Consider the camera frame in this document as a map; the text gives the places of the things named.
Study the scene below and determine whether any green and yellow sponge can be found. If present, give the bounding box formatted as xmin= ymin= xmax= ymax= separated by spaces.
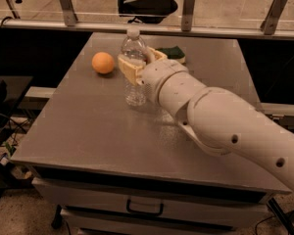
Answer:
xmin=158 ymin=46 xmax=186 ymax=64

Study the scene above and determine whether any black drawer handle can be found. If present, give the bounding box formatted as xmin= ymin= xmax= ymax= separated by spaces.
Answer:
xmin=125 ymin=199 xmax=165 ymax=217

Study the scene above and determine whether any clear plastic water bottle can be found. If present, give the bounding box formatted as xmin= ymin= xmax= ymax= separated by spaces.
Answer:
xmin=119 ymin=27 xmax=147 ymax=107

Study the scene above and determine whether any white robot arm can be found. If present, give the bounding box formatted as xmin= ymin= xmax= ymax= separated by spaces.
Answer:
xmin=118 ymin=49 xmax=294 ymax=192

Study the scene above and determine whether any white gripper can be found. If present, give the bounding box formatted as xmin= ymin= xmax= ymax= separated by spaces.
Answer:
xmin=118 ymin=47 xmax=188 ymax=104

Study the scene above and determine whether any black office chair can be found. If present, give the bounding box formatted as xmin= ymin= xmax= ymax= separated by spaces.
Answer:
xmin=118 ymin=0 xmax=178 ymax=24

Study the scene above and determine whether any grey drawer cabinet table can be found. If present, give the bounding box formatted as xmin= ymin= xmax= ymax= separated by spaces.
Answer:
xmin=13 ymin=33 xmax=285 ymax=235

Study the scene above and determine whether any orange ball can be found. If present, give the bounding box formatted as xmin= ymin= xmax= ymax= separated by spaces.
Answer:
xmin=92 ymin=52 xmax=115 ymax=74

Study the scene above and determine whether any black side table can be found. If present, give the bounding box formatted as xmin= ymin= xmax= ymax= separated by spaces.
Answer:
xmin=0 ymin=75 xmax=33 ymax=128

